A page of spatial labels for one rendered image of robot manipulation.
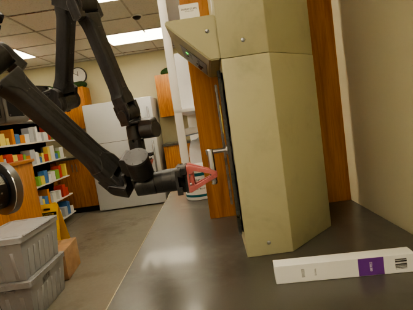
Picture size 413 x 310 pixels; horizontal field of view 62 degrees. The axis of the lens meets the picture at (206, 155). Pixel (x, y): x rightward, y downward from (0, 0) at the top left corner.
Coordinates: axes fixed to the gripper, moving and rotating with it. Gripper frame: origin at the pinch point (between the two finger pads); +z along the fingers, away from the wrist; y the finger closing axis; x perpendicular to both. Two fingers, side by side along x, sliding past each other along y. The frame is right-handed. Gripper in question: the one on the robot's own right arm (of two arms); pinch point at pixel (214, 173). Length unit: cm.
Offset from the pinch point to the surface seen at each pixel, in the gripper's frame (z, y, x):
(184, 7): -1.3, 3.8, -41.8
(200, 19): 2.1, -5.3, -35.8
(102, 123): -177, 482, -34
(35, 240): -145, 167, 57
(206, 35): 2.9, -5.3, -32.2
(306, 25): 29.3, 7.6, -33.7
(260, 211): 9.7, -5.3, 9.7
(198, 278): -6.5, -12.7, 20.4
